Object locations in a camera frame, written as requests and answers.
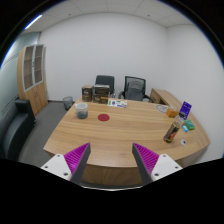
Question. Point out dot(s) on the clear bottle with black cap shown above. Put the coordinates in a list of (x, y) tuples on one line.
[(172, 131)]

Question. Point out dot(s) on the grey mesh office chair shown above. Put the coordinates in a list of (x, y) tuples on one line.
[(134, 88)]

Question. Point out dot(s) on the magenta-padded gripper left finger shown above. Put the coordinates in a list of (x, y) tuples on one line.
[(77, 158)]

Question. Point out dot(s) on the round glass dish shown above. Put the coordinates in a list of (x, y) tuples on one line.
[(161, 108)]

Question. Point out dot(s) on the white printed leaflet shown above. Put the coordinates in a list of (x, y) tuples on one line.
[(117, 103)]

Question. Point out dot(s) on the black office chair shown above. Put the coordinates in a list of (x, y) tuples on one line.
[(105, 81)]

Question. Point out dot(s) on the wooden cabinet with glass doors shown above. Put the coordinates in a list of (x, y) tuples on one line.
[(32, 80)]

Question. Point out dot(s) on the wooden side desk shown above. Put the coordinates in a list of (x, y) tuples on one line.
[(165, 97)]

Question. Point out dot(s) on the white and grey cup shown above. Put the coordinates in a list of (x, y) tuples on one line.
[(81, 110)]

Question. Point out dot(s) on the orange box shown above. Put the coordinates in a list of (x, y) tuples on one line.
[(172, 112)]

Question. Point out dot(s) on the flat round red coaster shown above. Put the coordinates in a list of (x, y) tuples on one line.
[(103, 117)]

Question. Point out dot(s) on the small white round disc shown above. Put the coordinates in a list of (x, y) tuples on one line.
[(183, 142)]

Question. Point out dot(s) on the purple card package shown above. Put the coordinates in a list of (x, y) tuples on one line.
[(185, 109)]

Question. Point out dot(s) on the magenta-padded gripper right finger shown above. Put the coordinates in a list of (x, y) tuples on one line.
[(146, 159)]

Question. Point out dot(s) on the black mesh waste bin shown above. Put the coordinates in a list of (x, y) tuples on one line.
[(68, 102)]

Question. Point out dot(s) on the black leather sofa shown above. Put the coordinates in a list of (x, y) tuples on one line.
[(15, 130)]

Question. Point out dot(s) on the small blue box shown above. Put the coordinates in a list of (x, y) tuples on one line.
[(185, 128)]

